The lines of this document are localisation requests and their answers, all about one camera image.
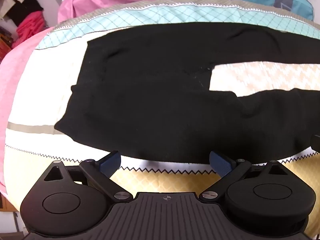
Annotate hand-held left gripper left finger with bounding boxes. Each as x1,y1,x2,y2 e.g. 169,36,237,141
44,151,133,202

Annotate black clothes pile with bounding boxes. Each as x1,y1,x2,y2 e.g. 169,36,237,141
6,0,43,27

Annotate black pants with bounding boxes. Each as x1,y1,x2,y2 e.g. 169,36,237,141
54,22,320,165

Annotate orange wooden cabinet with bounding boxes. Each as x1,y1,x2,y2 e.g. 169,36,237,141
0,37,12,60

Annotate pink bed sheet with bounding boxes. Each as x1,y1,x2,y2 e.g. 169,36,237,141
0,26,59,195

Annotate patterned teal and beige quilt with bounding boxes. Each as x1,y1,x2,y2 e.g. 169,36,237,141
5,0,320,235

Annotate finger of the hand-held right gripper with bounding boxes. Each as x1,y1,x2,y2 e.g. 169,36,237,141
310,134,320,153

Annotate red clothes pile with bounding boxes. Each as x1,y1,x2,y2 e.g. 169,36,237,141
11,10,45,48

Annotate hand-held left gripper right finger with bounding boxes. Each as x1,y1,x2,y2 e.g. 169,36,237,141
199,151,295,202

